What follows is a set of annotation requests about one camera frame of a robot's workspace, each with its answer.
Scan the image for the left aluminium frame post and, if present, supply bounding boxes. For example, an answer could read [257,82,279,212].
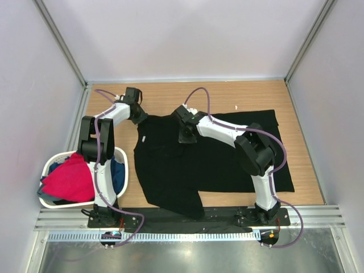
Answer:
[32,0,87,89]

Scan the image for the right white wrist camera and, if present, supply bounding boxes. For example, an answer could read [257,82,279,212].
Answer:
[182,104,198,115]

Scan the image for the right aluminium frame post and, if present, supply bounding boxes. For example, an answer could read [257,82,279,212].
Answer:
[285,0,338,82]

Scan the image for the black t shirt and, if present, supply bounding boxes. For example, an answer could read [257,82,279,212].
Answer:
[133,109,295,220]

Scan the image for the pink t shirt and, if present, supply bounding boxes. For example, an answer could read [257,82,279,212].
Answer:
[43,152,95,202]

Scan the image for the blue t shirt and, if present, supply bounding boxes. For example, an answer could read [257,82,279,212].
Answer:
[40,156,126,201]

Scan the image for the aluminium frame post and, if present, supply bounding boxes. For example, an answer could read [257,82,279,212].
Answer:
[32,0,87,89]
[285,0,338,82]

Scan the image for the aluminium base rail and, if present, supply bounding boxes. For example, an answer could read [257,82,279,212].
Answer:
[35,205,346,230]

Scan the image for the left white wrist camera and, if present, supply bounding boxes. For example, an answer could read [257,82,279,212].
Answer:
[114,94,124,101]

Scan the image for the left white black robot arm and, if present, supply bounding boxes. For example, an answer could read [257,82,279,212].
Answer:
[77,87,147,228]

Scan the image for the slotted grey cable duct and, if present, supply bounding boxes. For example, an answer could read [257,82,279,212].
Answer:
[47,230,260,243]

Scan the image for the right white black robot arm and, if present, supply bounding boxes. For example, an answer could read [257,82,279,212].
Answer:
[172,105,280,225]

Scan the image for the white perforated laundry basket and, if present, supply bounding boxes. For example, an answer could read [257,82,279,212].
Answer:
[39,147,129,209]

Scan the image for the grey t shirt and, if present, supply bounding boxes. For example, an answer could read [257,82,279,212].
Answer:
[37,187,57,201]

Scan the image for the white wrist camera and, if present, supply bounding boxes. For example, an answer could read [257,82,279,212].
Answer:
[114,94,124,101]
[182,104,198,115]

